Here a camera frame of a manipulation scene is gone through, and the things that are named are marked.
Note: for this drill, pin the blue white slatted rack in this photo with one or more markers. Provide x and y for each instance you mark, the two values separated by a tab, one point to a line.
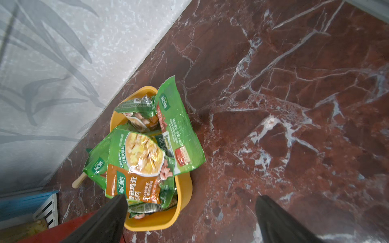
29	207

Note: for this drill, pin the green soup packet front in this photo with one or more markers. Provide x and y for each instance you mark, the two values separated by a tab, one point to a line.
139	169

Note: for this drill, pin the green toy rake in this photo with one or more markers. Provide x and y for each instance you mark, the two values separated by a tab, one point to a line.
78	182

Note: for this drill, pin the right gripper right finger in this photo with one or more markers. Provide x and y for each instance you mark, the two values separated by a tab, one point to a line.
278	226

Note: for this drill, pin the red paper bag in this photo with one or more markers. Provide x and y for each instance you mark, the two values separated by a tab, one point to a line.
60	232

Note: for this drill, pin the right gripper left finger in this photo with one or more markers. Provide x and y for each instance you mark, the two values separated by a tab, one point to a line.
106	226

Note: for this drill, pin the yellow plastic bowl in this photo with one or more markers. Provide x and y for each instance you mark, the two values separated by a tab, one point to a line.
159	220

